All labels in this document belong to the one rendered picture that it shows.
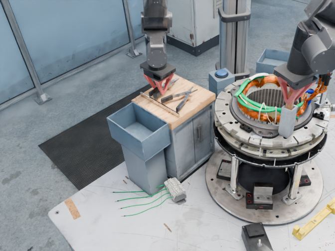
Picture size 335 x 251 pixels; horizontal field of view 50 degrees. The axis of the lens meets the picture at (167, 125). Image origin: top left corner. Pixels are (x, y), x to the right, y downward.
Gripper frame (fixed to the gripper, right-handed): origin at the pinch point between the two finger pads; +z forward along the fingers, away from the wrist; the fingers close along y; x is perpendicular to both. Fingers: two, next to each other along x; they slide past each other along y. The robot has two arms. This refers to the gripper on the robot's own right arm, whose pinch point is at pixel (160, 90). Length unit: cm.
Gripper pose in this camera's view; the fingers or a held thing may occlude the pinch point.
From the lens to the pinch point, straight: 116.9
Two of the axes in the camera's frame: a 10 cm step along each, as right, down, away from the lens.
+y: 7.0, 4.3, -5.8
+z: 0.7, 7.6, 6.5
